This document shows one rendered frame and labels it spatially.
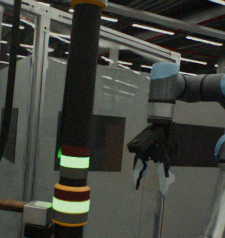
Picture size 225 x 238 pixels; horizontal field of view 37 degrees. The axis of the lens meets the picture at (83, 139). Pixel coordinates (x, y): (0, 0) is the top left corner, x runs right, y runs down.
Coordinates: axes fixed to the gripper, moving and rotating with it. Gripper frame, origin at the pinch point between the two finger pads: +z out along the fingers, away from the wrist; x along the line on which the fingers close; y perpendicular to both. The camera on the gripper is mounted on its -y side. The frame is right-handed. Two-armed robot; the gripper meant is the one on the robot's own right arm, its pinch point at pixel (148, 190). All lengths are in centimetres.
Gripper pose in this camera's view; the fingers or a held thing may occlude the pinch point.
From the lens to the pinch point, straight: 96.7
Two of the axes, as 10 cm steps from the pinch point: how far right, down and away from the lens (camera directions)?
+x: -6.7, -1.0, 7.3
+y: 7.3, 0.3, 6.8
